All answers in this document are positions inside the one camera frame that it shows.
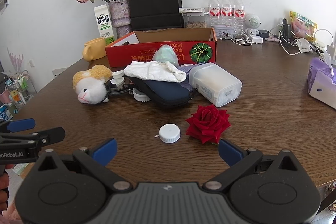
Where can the white charger with cable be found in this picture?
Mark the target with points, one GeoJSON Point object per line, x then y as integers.
{"type": "Point", "coordinates": [325, 48]}

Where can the small white bottle cap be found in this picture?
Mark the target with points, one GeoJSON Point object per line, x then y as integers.
{"type": "Point", "coordinates": [140, 96]}

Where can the white earphones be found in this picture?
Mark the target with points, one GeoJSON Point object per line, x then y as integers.
{"type": "Point", "coordinates": [241, 39]}

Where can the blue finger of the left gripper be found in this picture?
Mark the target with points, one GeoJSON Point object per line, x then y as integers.
{"type": "Point", "coordinates": [19, 125]}

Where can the colourful snack bag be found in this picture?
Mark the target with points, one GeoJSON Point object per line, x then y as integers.
{"type": "Point", "coordinates": [302, 27]}

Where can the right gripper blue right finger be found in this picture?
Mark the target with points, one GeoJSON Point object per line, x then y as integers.
{"type": "Point", "coordinates": [230, 152]}

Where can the purple tissue pack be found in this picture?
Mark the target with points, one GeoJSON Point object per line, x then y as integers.
{"type": "Point", "coordinates": [321, 80]}

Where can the translucent cotton swab box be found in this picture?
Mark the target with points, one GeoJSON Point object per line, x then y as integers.
{"type": "Point", "coordinates": [214, 83]}

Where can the sheep plush toy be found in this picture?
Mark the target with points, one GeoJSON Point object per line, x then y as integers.
{"type": "Point", "coordinates": [90, 85]}

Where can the white milk carton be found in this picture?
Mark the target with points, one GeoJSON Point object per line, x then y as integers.
{"type": "Point", "coordinates": [104, 23]}

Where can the clear seed container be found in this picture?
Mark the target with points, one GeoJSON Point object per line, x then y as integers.
{"type": "Point", "coordinates": [196, 19]}

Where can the navy blue zip pouch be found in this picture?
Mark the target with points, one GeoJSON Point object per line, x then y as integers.
{"type": "Point", "coordinates": [165, 94]}

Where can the person's left hand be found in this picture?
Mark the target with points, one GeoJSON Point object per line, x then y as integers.
{"type": "Point", "coordinates": [4, 183]}

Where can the right water bottle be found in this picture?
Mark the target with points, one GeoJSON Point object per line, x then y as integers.
{"type": "Point", "coordinates": [239, 15]}

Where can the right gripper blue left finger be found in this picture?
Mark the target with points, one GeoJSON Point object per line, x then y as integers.
{"type": "Point", "coordinates": [104, 152]}

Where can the flat white box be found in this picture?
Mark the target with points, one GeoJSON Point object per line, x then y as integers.
{"type": "Point", "coordinates": [191, 9]}

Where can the wire storage rack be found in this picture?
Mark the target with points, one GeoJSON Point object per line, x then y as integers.
{"type": "Point", "coordinates": [16, 92]}

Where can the water bottle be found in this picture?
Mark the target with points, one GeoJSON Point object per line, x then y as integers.
{"type": "Point", "coordinates": [226, 13]}
{"type": "Point", "coordinates": [215, 12]}
{"type": "Point", "coordinates": [239, 15]}

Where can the left water bottle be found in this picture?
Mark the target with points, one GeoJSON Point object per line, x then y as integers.
{"type": "Point", "coordinates": [215, 12]}

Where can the black paper shopping bag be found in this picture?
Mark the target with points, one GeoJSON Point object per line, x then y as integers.
{"type": "Point", "coordinates": [155, 14]}

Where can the large white bottle cap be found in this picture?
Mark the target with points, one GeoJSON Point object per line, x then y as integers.
{"type": "Point", "coordinates": [169, 133]}

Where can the red cardboard pumpkin box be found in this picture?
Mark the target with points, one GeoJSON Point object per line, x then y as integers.
{"type": "Point", "coordinates": [183, 45]}

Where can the yellow ceramic mug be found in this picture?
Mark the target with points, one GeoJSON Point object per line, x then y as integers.
{"type": "Point", "coordinates": [94, 49]}

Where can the white round plug puck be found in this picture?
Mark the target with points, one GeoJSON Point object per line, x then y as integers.
{"type": "Point", "coordinates": [118, 75]}

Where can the red artificial rose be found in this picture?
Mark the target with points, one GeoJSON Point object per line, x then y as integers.
{"type": "Point", "coordinates": [207, 124]}

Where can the purple burlap drawstring pouch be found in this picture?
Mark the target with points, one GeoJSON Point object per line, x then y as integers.
{"type": "Point", "coordinates": [186, 68]}

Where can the iridescent green plastic bag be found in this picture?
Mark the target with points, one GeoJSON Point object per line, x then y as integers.
{"type": "Point", "coordinates": [166, 54]}

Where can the white illustrated tin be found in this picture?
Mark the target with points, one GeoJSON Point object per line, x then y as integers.
{"type": "Point", "coordinates": [223, 32]}

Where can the purple textured vase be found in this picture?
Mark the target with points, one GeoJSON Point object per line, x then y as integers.
{"type": "Point", "coordinates": [120, 17]}

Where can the middle water bottle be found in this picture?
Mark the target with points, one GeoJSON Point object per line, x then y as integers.
{"type": "Point", "coordinates": [226, 13]}

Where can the white cloth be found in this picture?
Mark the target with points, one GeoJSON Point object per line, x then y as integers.
{"type": "Point", "coordinates": [156, 71]}

